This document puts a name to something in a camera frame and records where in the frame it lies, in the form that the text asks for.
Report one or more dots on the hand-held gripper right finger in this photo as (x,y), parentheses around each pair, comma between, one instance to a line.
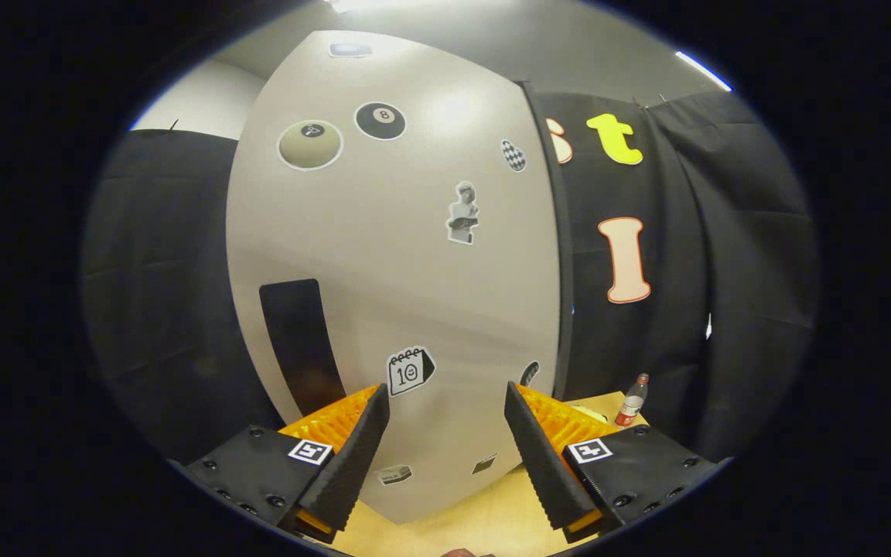
(542,456)

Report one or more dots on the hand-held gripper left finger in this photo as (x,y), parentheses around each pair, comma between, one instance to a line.
(356,452)

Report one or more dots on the beige shoe cabinet door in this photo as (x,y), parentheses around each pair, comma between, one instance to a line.
(399,271)

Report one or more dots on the dark grey shoe cabinet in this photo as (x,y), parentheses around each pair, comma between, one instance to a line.
(565,271)

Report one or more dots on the small bottle with red label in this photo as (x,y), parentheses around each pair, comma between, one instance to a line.
(631,406)

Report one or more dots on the ceiling tube light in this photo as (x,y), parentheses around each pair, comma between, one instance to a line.
(704,71)

